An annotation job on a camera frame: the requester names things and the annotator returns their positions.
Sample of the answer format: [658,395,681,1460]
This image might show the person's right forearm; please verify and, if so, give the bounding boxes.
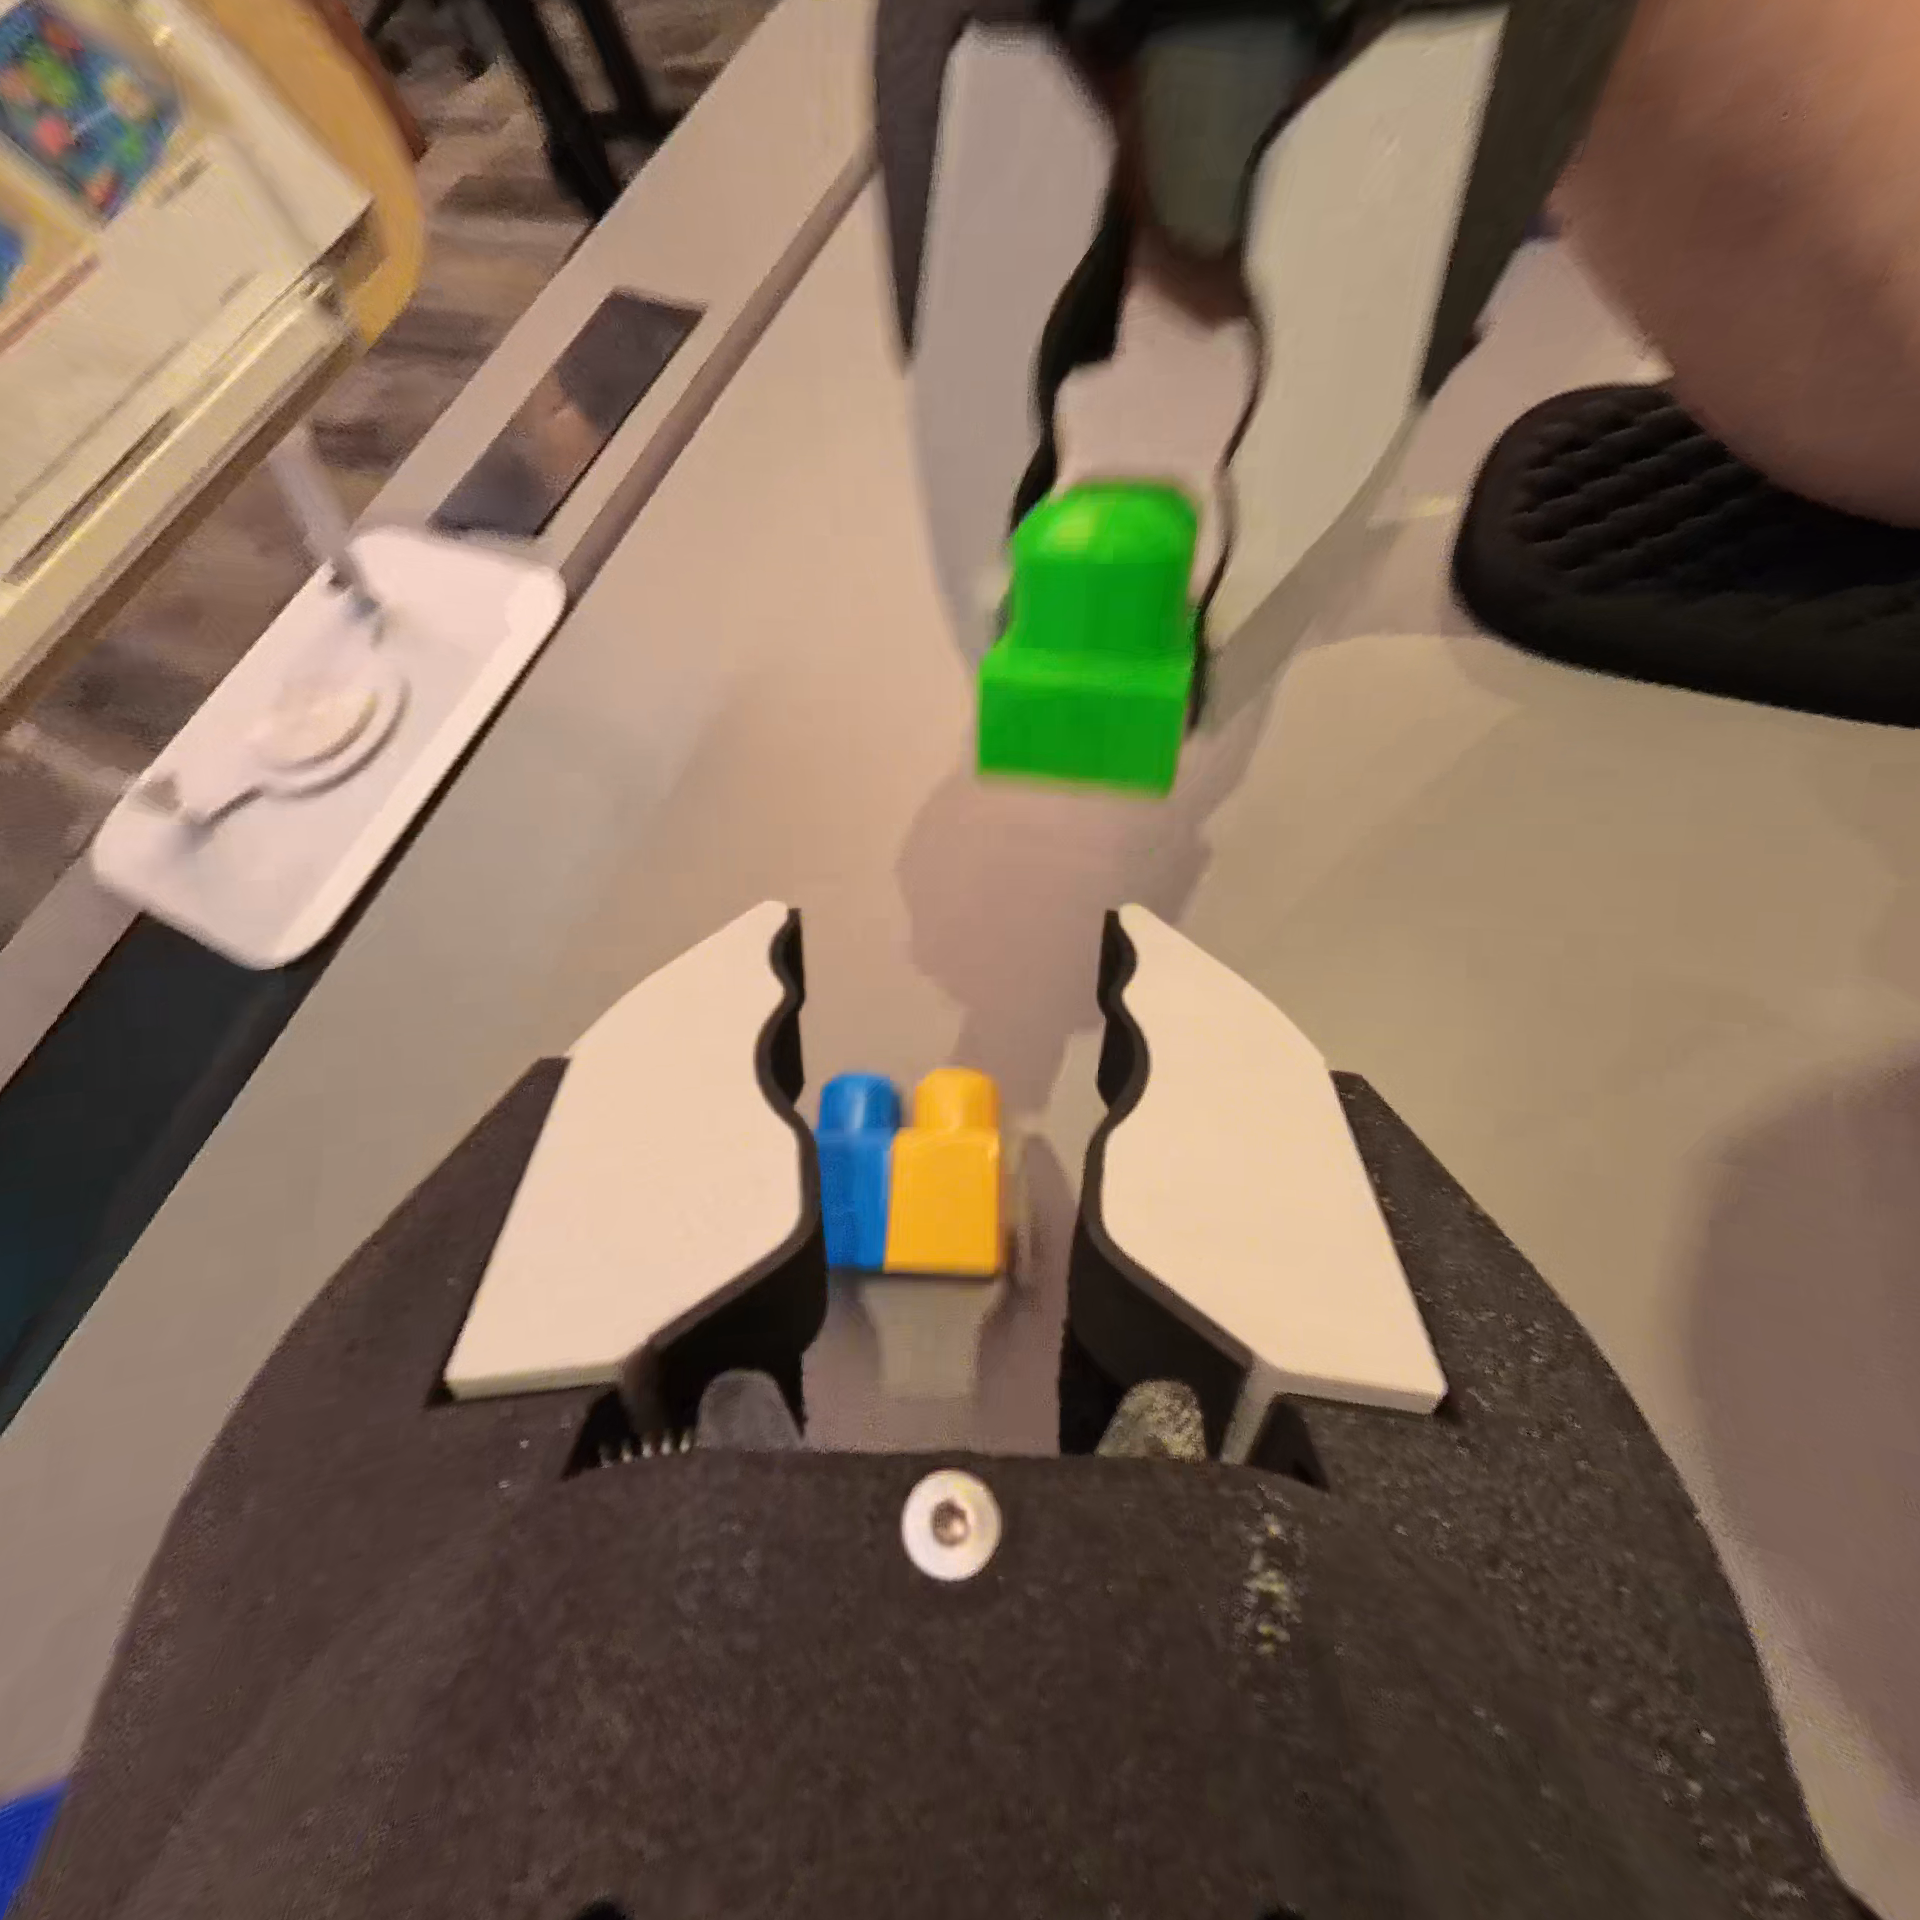
[1544,0,1920,527]

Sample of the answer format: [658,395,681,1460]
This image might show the grey desk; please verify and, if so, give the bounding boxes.
[0,0,1920,1890]

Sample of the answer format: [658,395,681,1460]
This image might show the blue toy block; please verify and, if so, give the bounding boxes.
[813,1067,905,1276]

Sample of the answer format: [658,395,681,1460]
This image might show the yellow toy block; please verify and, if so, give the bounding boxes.
[884,1067,1010,1281]

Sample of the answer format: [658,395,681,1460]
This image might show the green two-stud toy block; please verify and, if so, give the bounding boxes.
[978,480,1208,795]

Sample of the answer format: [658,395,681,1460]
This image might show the instruction poster on board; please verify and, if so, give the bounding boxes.
[0,0,427,722]

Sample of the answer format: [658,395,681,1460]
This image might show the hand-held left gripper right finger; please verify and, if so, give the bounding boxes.
[1068,904,1450,1461]

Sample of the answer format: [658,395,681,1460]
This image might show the dark flat plate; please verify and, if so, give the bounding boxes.
[431,289,708,536]

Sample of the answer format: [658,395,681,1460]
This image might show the black mesh armrest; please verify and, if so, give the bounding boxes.
[1454,381,1920,728]

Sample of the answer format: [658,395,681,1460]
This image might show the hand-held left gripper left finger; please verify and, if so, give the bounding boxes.
[445,900,830,1403]

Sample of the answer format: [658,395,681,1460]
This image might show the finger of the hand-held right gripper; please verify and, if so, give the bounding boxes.
[1198,13,1504,726]
[918,28,1133,670]

